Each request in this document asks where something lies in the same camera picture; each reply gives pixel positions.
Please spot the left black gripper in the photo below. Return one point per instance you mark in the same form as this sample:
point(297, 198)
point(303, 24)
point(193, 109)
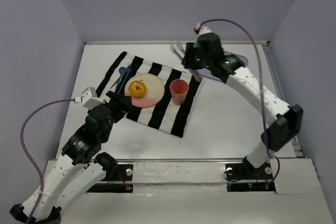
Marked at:
point(122, 100)

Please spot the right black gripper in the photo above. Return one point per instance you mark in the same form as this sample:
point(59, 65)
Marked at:
point(187, 57)

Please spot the orange bagel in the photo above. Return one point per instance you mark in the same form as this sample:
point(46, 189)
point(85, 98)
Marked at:
point(137, 89)

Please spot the metal tongs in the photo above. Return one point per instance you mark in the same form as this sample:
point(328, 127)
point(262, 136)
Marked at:
point(177, 49)

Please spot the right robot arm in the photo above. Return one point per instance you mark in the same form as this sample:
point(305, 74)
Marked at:
point(281, 121)

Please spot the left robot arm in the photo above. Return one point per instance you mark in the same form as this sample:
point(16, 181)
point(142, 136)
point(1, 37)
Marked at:
point(81, 163)

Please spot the lavender tray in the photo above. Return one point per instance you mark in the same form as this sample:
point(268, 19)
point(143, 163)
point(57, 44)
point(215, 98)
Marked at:
point(207, 74)

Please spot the pink cup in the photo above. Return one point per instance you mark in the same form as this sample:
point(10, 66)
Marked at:
point(179, 89)

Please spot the blue knife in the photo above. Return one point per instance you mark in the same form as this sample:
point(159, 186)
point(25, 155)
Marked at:
point(124, 81)

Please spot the blue spoon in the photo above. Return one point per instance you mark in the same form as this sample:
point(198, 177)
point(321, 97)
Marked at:
point(122, 71)

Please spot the cream and pink plate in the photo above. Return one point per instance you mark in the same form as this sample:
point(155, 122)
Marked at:
point(154, 90)

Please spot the blue fork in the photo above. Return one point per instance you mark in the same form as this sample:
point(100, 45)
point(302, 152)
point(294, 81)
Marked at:
point(116, 87)

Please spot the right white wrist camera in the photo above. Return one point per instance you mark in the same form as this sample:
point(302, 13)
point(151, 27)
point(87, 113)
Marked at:
point(201, 29)

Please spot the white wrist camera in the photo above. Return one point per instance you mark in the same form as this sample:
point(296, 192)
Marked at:
point(201, 29)
point(89, 98)

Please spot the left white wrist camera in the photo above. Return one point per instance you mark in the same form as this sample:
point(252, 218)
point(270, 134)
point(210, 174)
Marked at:
point(89, 98)

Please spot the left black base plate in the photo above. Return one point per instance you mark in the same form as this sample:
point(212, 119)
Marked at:
point(118, 181)

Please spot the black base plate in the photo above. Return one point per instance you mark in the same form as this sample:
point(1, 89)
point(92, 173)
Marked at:
point(249, 182)
point(118, 181)

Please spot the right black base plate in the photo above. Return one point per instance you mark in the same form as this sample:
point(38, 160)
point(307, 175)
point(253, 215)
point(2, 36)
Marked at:
point(249, 182)

